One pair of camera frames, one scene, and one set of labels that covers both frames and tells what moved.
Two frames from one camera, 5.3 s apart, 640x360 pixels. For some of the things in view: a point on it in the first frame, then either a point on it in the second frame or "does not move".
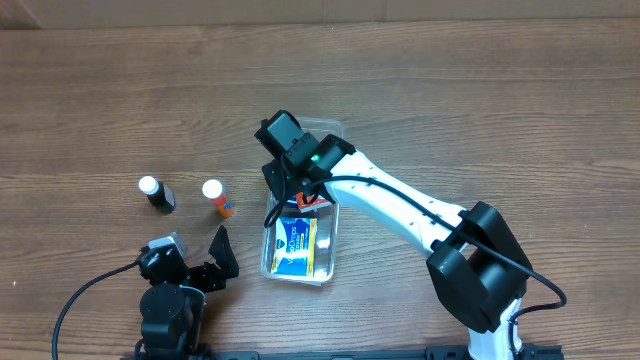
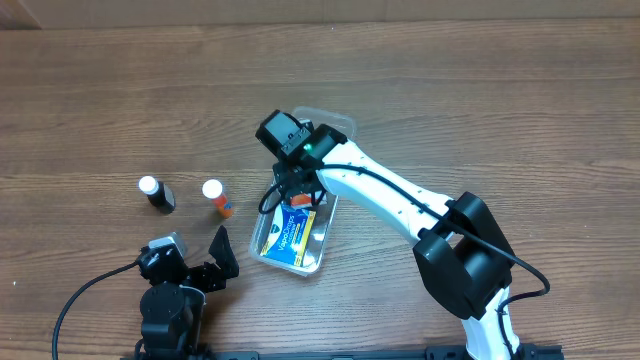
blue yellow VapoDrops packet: (294, 246) does not move
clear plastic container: (326, 226) → (314, 251)
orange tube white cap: (212, 189) does not move
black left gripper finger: (224, 254) does not move
